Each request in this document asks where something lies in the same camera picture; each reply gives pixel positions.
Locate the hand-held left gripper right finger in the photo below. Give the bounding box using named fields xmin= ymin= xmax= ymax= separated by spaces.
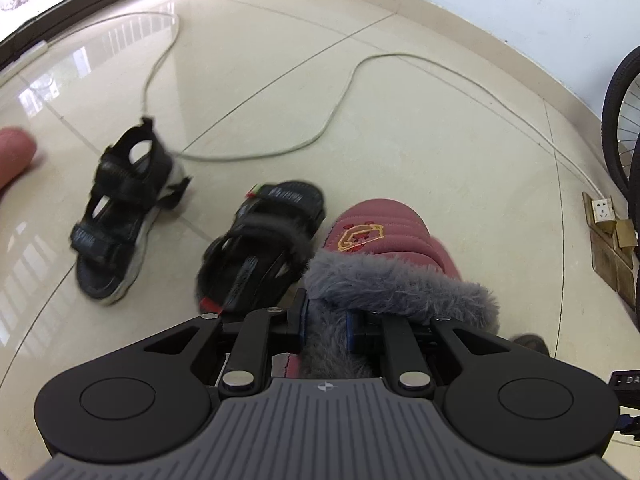
xmin=346 ymin=310 xmax=511 ymax=394

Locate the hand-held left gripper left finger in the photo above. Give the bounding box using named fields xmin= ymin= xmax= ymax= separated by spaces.
xmin=142 ymin=289 xmax=308 ymax=396

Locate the maroon slipper with grey fur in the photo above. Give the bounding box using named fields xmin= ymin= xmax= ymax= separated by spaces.
xmin=286 ymin=199 xmax=501 ymax=381

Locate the brass floor socket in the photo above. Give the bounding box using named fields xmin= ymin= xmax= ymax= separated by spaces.
xmin=582 ymin=191 xmax=640 ymax=293

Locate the bicycle wheel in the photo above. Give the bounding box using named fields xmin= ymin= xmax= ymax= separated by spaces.
xmin=601 ymin=46 xmax=640 ymax=196

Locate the black strap sandal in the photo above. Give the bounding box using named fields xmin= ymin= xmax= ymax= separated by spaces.
xmin=194 ymin=180 xmax=327 ymax=318
xmin=70 ymin=116 xmax=193 ymax=306

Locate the white cable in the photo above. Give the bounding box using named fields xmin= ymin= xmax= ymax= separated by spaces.
xmin=45 ymin=10 xmax=608 ymax=201

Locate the dark sliding door frame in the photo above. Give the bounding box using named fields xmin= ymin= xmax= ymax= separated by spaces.
xmin=0 ymin=0 xmax=201 ymax=68

